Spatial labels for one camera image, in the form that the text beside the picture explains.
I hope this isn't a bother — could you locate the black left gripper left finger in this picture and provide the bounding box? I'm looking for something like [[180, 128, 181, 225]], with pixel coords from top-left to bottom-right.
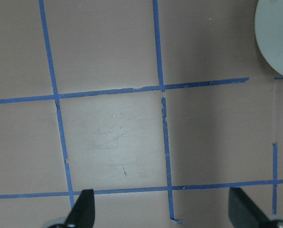
[[64, 190, 95, 228]]

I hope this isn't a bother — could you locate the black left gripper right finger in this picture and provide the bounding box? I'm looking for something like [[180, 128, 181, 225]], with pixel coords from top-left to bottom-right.
[[228, 187, 283, 228]]

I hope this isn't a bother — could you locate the pale green metal pot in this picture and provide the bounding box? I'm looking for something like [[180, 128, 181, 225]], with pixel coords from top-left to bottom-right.
[[254, 0, 283, 76]]

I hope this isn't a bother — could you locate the brown paper table mat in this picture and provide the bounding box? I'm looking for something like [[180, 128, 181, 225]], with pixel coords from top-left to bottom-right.
[[0, 0, 283, 228]]

